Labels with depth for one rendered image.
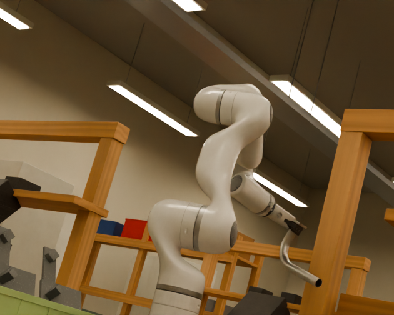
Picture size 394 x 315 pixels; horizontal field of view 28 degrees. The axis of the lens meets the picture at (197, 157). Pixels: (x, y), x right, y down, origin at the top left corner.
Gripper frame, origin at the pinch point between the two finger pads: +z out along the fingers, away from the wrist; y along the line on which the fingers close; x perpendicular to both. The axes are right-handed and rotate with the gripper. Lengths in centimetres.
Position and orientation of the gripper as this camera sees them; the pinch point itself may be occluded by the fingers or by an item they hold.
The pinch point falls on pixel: (293, 227)
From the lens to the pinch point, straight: 275.0
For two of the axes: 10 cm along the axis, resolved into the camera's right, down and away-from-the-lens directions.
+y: -4.6, -2.9, 8.4
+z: 6.7, 5.0, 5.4
